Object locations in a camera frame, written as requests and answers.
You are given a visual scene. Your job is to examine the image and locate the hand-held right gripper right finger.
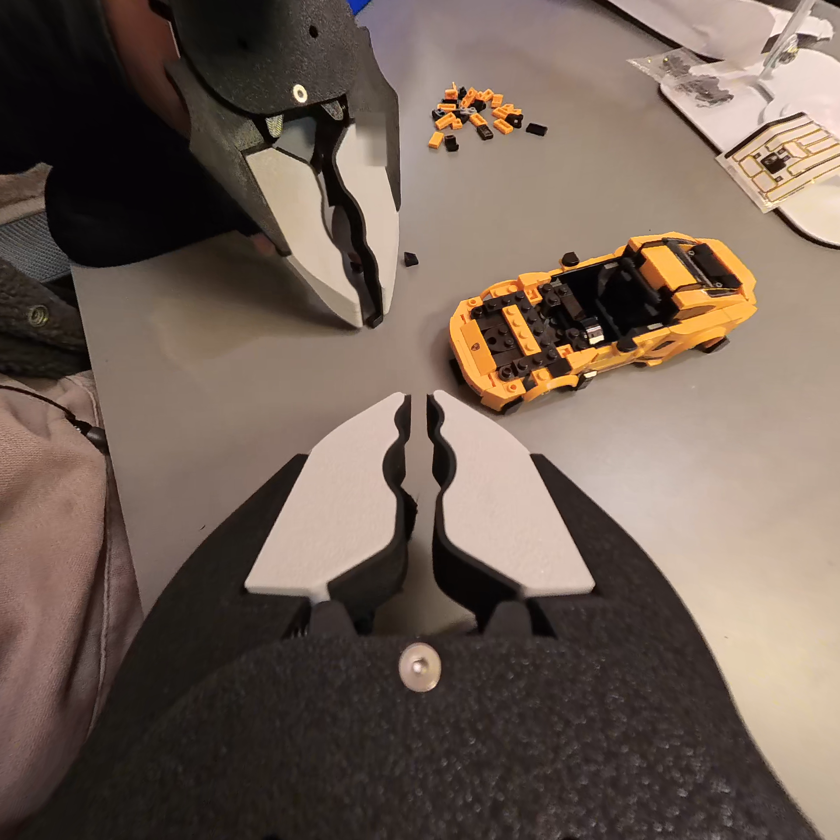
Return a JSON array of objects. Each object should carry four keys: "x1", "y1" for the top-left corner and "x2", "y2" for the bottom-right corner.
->
[{"x1": 427, "y1": 390, "x2": 598, "y2": 636}]

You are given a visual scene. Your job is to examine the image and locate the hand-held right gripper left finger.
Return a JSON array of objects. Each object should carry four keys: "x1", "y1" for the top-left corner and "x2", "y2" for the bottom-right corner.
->
[{"x1": 243, "y1": 392, "x2": 416, "y2": 636}]

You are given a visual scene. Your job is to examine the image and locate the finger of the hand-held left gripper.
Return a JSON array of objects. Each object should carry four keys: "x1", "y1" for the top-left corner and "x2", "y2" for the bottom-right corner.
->
[
  {"x1": 327, "y1": 120, "x2": 403, "y2": 329},
  {"x1": 243, "y1": 146, "x2": 366, "y2": 330}
]

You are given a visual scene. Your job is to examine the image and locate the pile of lego pieces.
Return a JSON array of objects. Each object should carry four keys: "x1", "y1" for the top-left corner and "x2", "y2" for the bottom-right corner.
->
[{"x1": 427, "y1": 80, "x2": 550, "y2": 153}]

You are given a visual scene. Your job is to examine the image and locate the orange lego car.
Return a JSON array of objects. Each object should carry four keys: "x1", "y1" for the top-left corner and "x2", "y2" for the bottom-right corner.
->
[{"x1": 448, "y1": 235, "x2": 759, "y2": 416}]

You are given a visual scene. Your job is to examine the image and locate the person's left forearm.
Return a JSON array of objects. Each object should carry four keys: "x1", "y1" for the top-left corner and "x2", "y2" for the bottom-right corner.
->
[{"x1": 0, "y1": 0, "x2": 263, "y2": 268}]

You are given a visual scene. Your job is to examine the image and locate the black mesh fabric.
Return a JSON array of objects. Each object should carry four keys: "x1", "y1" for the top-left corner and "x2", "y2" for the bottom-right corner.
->
[{"x1": 0, "y1": 163, "x2": 74, "y2": 284}]

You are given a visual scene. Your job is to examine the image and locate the clear bag of grey parts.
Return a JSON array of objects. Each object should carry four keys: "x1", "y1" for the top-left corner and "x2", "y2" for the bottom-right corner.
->
[{"x1": 627, "y1": 46, "x2": 737, "y2": 107}]

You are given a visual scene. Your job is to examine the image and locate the white paper bag pile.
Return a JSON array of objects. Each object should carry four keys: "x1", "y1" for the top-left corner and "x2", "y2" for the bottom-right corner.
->
[{"x1": 596, "y1": 0, "x2": 836, "y2": 61}]

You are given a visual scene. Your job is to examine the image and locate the sticker sheet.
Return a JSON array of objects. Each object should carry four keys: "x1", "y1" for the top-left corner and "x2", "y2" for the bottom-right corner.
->
[{"x1": 714, "y1": 112, "x2": 840, "y2": 214}]

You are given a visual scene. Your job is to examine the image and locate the black wired earbud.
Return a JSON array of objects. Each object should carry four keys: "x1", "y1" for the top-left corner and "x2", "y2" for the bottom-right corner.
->
[{"x1": 0, "y1": 386, "x2": 110, "y2": 454}]

